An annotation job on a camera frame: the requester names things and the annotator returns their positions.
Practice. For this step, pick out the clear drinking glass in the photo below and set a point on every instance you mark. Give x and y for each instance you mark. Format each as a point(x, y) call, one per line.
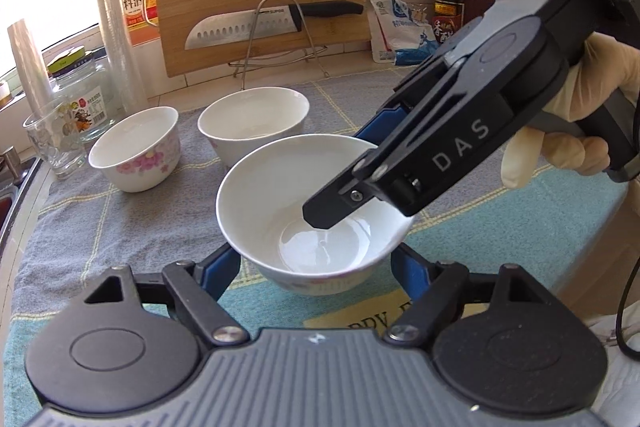
point(55, 138)

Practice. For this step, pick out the gloved right hand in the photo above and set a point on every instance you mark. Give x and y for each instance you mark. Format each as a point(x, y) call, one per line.
point(607, 65)

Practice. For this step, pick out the glass jar with label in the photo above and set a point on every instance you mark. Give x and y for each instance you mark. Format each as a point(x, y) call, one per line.
point(84, 79)

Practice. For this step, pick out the dark vinegar bottle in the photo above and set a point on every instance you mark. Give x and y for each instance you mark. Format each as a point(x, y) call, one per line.
point(447, 18)

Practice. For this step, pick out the steel sink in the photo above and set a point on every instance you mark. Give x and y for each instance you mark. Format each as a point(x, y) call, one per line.
point(13, 192)

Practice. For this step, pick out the blue white salt bag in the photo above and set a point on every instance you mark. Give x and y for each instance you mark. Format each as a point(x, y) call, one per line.
point(396, 35)

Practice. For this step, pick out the short plastic wrap roll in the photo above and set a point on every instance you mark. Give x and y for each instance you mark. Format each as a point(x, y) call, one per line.
point(30, 68)

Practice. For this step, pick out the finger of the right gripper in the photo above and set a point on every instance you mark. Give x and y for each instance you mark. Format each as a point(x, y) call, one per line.
point(386, 125)
point(374, 174)

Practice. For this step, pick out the santoku kitchen knife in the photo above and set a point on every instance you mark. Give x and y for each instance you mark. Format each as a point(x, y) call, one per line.
point(217, 30)

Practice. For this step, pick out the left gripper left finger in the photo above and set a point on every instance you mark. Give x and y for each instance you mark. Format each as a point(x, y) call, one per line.
point(195, 288)

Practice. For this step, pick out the tall plastic wrap roll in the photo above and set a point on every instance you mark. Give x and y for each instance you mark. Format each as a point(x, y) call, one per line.
point(125, 70)

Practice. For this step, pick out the floral white bowl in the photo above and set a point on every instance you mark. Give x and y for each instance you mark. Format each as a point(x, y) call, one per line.
point(243, 121)
point(293, 209)

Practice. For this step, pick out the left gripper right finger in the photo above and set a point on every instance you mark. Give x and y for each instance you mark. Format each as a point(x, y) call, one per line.
point(434, 291)

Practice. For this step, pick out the grey teal table cloth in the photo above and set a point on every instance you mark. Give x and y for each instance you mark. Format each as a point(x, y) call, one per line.
point(576, 234)

